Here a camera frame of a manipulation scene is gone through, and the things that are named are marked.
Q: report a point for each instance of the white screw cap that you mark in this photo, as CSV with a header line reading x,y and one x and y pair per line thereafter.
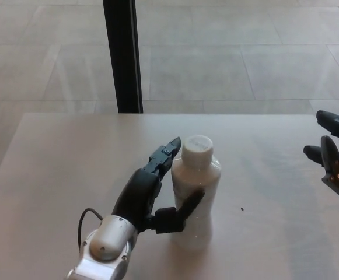
x,y
197,150

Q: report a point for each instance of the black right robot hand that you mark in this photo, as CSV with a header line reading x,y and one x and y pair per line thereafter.
x,y
332,157

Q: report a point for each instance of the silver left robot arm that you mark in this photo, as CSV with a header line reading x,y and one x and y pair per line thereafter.
x,y
108,242

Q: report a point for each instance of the black vertical frame post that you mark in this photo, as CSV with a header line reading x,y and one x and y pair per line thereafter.
x,y
122,58

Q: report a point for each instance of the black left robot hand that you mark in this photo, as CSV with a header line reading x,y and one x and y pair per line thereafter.
x,y
137,192

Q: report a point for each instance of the white plastic bottle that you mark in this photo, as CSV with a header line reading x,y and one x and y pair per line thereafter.
x,y
195,181

